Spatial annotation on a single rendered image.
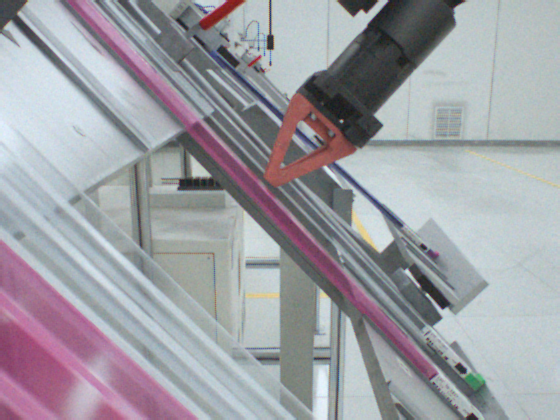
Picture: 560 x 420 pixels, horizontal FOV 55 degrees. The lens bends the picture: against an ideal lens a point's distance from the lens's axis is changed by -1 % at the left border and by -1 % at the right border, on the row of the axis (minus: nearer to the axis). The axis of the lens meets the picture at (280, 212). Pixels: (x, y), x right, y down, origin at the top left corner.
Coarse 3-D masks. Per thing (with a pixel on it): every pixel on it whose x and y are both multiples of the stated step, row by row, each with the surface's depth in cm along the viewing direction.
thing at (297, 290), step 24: (288, 264) 90; (288, 288) 91; (312, 288) 91; (288, 312) 93; (312, 312) 92; (288, 336) 94; (312, 336) 93; (288, 360) 95; (312, 360) 95; (288, 384) 96; (312, 384) 96; (312, 408) 97
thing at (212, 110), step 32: (160, 64) 45; (192, 96) 46; (224, 128) 46; (256, 160) 47; (288, 192) 48; (320, 224) 49; (352, 256) 49; (384, 288) 50; (416, 320) 51; (480, 384) 53
